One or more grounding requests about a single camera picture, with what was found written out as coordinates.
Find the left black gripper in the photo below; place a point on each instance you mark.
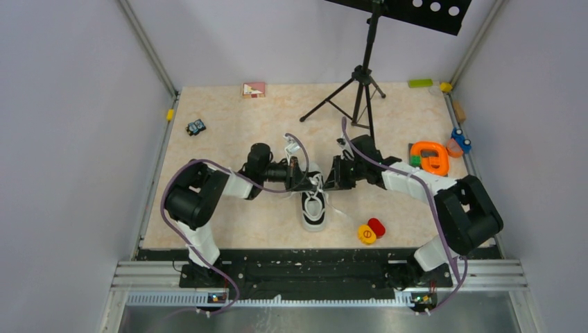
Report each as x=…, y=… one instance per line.
x=296, y=180

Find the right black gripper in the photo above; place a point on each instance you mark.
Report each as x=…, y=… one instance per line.
x=336, y=180

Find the white shoelace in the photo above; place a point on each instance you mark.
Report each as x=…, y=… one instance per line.
x=315, y=202

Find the black white canvas sneaker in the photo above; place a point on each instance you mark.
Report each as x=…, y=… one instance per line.
x=313, y=227

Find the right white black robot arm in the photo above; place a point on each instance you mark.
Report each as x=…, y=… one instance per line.
x=463, y=211

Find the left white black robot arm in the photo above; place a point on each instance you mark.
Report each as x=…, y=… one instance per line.
x=191, y=197

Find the dark grey square plate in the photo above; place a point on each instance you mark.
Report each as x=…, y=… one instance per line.
x=410, y=155

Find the small green block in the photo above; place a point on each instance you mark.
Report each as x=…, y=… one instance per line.
x=417, y=160

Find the red plastic cylinder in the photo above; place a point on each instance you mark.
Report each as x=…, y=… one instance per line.
x=377, y=227

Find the black tripod stand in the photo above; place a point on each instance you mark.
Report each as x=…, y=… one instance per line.
x=361, y=74

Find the yellow plastic cylinder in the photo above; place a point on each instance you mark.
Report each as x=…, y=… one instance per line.
x=366, y=235

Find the orange translucent cup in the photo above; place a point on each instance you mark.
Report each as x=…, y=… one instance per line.
x=453, y=148

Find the green rectangular block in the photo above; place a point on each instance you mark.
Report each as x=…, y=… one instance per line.
x=419, y=83

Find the pink tangram puzzle box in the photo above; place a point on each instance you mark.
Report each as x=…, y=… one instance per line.
x=254, y=90

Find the blue toy car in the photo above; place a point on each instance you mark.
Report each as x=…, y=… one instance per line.
x=458, y=136

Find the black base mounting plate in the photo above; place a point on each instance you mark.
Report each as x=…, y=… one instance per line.
x=306, y=274

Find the yellow corner block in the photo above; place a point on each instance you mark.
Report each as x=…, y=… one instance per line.
x=445, y=87

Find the small blue black toy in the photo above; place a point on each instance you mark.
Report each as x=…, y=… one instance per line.
x=195, y=127

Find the black perforated stand tray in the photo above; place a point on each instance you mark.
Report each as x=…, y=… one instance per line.
x=443, y=16

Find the wooden block on frame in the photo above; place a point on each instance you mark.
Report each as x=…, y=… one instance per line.
x=459, y=112

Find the white slotted cable duct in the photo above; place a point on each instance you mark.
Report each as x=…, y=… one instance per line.
x=210, y=299

